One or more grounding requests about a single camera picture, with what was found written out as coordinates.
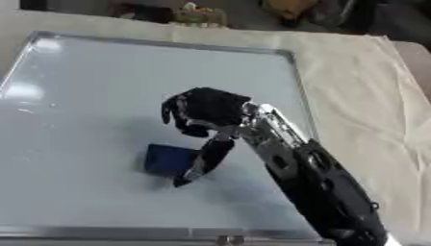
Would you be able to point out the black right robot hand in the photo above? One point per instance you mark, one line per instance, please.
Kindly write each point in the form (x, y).
(210, 107)

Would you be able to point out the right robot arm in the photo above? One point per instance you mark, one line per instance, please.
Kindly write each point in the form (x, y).
(314, 169)

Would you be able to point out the blue whiteboard eraser brush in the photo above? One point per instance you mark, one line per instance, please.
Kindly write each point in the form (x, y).
(168, 159)

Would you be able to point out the silver framed whiteboard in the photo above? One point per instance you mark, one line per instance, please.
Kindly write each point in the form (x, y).
(112, 128)

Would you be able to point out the pale decorated box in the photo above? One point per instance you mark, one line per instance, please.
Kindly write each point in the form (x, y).
(200, 15)

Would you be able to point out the yellow and black object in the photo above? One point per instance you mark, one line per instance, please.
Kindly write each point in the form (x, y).
(289, 9)

